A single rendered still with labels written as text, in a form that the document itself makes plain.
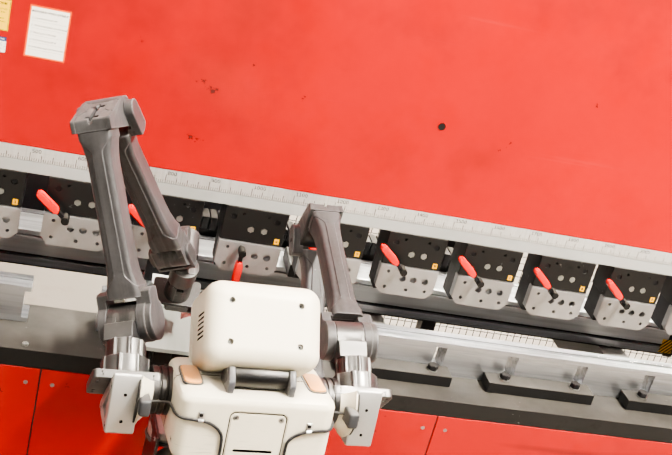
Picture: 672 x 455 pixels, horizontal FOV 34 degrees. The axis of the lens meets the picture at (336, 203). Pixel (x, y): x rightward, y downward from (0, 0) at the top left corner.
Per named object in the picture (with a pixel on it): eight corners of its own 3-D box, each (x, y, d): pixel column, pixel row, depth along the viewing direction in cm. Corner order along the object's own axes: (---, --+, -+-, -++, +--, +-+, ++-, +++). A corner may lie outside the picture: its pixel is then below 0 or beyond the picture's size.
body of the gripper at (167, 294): (153, 280, 240) (159, 262, 235) (199, 287, 243) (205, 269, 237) (151, 305, 237) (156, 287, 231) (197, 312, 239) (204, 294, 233)
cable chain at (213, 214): (168, 224, 296) (170, 210, 295) (167, 214, 302) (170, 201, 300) (300, 244, 305) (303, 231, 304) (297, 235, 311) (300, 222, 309)
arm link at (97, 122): (55, 104, 190) (110, 95, 189) (84, 102, 204) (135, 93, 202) (101, 352, 195) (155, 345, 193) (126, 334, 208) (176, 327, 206)
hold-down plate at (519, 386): (486, 392, 280) (489, 382, 279) (480, 380, 285) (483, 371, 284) (591, 405, 287) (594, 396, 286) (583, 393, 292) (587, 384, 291)
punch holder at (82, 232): (39, 243, 248) (49, 177, 242) (42, 227, 255) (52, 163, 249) (105, 252, 251) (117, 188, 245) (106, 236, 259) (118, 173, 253)
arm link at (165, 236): (73, 119, 198) (129, 110, 196) (79, 100, 202) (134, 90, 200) (150, 275, 227) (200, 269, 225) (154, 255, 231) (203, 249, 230)
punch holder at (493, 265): (449, 302, 272) (468, 244, 266) (441, 286, 279) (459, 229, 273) (504, 311, 275) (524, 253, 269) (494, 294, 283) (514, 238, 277)
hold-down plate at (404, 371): (336, 373, 270) (339, 363, 269) (333, 361, 275) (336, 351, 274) (449, 387, 278) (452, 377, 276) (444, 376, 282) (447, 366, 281)
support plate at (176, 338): (122, 347, 235) (123, 343, 235) (124, 289, 259) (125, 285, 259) (204, 358, 240) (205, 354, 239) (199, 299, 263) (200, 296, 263)
